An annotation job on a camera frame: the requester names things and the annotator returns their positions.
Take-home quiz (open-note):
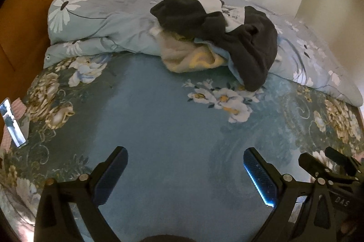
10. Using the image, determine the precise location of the black white jacket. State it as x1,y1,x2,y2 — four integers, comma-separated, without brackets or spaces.
150,0,278,92

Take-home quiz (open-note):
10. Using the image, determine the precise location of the smartphone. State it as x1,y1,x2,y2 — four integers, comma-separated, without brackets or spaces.
0,97,28,149

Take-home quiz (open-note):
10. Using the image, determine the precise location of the teal floral bed blanket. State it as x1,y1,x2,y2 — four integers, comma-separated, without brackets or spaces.
1,53,363,241

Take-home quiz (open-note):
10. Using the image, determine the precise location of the brown leather headboard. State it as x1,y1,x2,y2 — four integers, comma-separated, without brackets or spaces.
1,0,53,100

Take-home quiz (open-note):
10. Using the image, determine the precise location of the beige yellow garment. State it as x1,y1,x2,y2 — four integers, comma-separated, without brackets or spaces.
155,31,227,73

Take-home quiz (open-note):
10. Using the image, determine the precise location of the grey floral quilt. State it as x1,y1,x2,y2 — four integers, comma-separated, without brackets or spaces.
44,0,363,106

